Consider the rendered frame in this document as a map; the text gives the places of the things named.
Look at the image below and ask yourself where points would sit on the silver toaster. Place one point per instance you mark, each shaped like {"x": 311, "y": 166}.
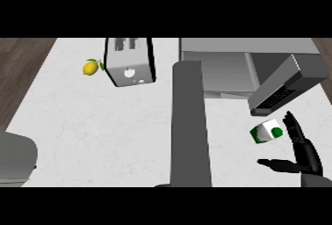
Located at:
{"x": 130, "y": 63}

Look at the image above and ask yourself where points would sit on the green and white milk carton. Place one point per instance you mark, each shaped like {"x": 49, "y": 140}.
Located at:
{"x": 266, "y": 131}

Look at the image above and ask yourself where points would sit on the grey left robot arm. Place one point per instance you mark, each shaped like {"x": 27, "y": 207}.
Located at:
{"x": 15, "y": 159}

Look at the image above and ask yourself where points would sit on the grey microwave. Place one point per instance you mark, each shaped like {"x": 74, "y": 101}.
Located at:
{"x": 258, "y": 73}

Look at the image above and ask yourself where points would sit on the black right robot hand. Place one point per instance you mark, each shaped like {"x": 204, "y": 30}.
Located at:
{"x": 304, "y": 152}

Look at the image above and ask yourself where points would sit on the yellow lemon with leaves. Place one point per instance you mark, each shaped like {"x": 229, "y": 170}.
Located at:
{"x": 90, "y": 68}

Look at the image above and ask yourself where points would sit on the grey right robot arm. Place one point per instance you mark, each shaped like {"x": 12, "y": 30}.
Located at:
{"x": 316, "y": 181}

